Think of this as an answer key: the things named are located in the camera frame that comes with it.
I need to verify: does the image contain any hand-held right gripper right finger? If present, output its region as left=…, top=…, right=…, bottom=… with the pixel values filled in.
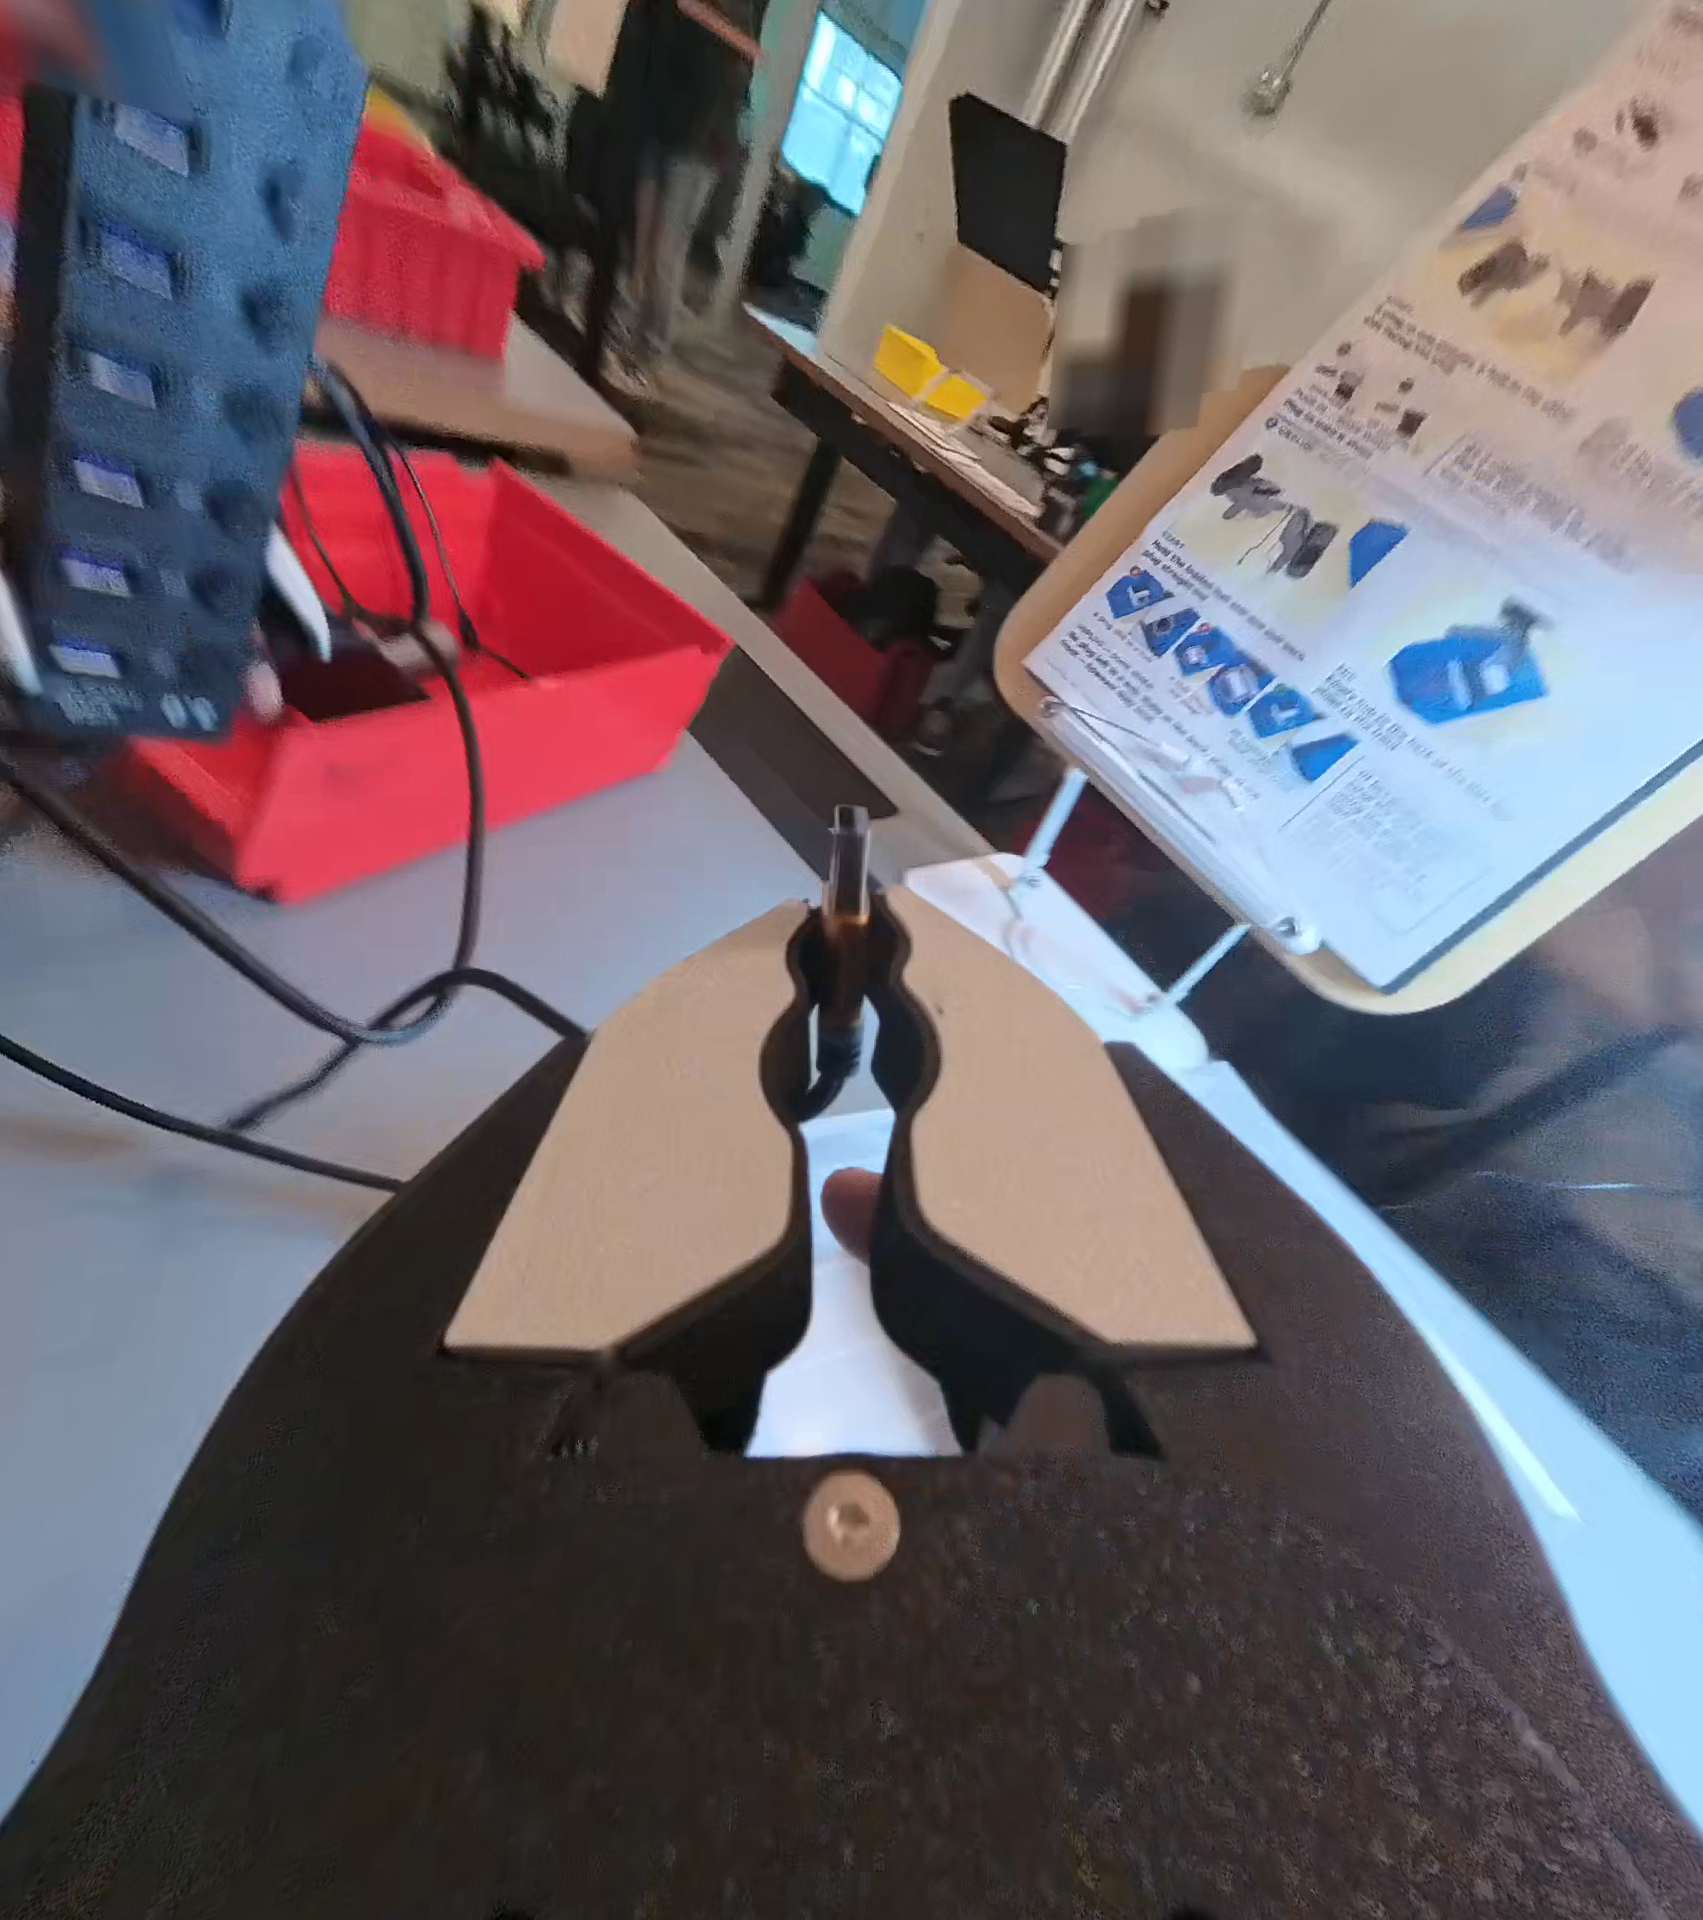
left=867, top=887, right=1261, bottom=1455

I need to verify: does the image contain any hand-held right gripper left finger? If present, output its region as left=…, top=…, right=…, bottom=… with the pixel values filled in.
left=445, top=900, right=814, bottom=1454

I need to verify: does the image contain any black USB hub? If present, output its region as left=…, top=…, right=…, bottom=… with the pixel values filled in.
left=0, top=0, right=375, bottom=746

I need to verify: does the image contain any red plastic bin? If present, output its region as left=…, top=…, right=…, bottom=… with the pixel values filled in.
left=113, top=439, right=734, bottom=904

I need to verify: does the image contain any thick black hub cable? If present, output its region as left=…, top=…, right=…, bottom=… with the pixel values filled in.
left=0, top=660, right=590, bottom=1196

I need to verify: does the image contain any orange USB cable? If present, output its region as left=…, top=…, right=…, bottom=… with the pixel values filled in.
left=788, top=801, right=883, bottom=1126

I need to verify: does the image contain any clear plastic bin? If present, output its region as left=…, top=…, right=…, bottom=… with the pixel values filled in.
left=744, top=1033, right=1703, bottom=1920

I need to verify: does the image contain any red crate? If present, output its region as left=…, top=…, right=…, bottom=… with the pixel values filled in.
left=324, top=118, right=551, bottom=363

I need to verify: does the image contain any instruction sheet on stand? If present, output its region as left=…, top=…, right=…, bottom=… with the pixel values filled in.
left=989, top=0, right=1703, bottom=1023

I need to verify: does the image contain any red tote bag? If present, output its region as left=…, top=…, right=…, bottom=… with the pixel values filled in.
left=774, top=573, right=947, bottom=741

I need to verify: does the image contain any wooden office table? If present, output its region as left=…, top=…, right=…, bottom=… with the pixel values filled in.
left=744, top=305, right=1081, bottom=605

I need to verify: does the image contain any yellow bin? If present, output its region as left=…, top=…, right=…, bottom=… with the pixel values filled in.
left=870, top=317, right=999, bottom=424

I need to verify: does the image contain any printed instruction sheet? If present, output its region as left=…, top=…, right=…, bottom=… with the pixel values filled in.
left=1021, top=0, right=1703, bottom=996

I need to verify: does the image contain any tan and black chair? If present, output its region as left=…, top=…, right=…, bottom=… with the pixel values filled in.
left=924, top=91, right=1072, bottom=409

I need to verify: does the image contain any dark table cable flap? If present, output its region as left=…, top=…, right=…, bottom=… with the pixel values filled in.
left=682, top=642, right=902, bottom=874

